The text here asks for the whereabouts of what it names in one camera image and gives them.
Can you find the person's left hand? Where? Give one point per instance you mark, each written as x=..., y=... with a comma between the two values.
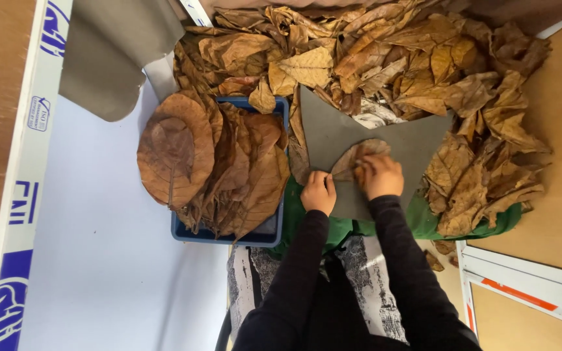
x=318, y=194

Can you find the person's right hand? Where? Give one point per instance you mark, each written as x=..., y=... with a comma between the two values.
x=383, y=176

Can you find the person's left fingers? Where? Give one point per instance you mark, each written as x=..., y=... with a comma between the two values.
x=321, y=178

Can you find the person's right fingers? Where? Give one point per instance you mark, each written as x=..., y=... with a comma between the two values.
x=366, y=168

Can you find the single dry brown leaf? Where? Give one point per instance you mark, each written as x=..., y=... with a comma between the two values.
x=354, y=153

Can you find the dark grey work mat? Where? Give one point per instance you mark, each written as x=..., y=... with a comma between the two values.
x=330, y=131

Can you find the crumpled white plastic piece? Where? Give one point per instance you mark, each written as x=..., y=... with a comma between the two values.
x=372, y=116

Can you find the green cloth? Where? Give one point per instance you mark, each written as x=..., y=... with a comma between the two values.
x=422, y=222

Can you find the blue plastic tray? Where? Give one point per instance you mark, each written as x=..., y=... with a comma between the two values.
x=266, y=236

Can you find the black and white patterned garment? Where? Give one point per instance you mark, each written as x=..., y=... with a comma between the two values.
x=373, y=278

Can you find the small brown leaf scrap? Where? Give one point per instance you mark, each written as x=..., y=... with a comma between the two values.
x=434, y=261
x=444, y=246

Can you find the heap of crumpled dry leaves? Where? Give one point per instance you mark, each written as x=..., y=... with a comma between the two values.
x=408, y=63

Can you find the stack of flattened brown leaves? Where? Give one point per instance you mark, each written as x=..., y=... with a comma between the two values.
x=183, y=156

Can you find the white banner with blue print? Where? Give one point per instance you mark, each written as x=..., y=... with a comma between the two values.
x=105, y=234

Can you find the light grey folded sheet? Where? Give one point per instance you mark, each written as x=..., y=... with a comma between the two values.
x=110, y=53

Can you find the white frame with orange stripe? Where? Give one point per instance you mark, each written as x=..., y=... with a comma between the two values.
x=520, y=287

